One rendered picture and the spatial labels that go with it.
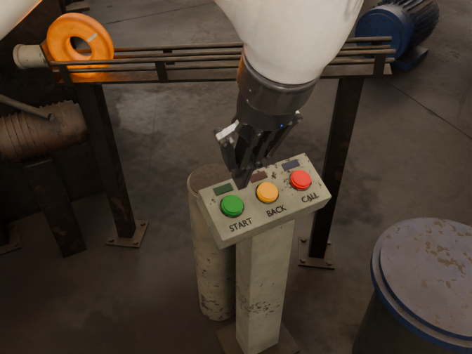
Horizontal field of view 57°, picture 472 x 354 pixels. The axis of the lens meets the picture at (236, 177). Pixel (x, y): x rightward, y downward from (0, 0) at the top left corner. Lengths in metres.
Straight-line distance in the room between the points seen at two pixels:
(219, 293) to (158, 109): 1.16
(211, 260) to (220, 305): 0.21
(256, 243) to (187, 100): 1.42
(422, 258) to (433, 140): 1.15
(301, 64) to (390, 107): 1.85
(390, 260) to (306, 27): 0.68
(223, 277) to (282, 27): 0.85
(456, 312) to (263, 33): 0.71
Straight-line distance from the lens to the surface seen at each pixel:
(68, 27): 1.12
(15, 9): 0.26
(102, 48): 1.11
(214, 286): 1.19
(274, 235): 0.87
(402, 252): 1.01
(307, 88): 0.48
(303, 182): 0.85
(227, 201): 0.79
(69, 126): 1.24
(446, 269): 1.02
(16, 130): 1.25
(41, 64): 1.20
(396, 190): 1.80
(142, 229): 1.57
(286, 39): 0.40
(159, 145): 1.92
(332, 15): 0.39
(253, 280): 0.96
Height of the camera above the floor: 1.18
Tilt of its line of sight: 43 degrees down
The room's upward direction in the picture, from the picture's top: straight up
